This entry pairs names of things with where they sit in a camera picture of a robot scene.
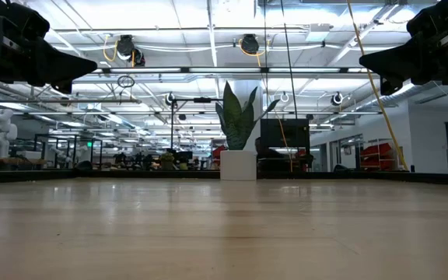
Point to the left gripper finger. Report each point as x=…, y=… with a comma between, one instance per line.
x=82, y=78
x=60, y=64

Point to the small black ceiling reel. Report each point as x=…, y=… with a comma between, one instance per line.
x=169, y=99
x=337, y=99

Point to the red bin rack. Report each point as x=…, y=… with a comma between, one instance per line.
x=377, y=155

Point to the white robot figure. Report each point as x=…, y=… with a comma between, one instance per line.
x=0, y=132

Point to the black perforated computer case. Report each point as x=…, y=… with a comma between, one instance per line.
x=286, y=134

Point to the snake plant in white pot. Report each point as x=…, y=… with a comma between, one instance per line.
x=237, y=165

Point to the black frame cage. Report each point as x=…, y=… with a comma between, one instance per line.
x=100, y=151

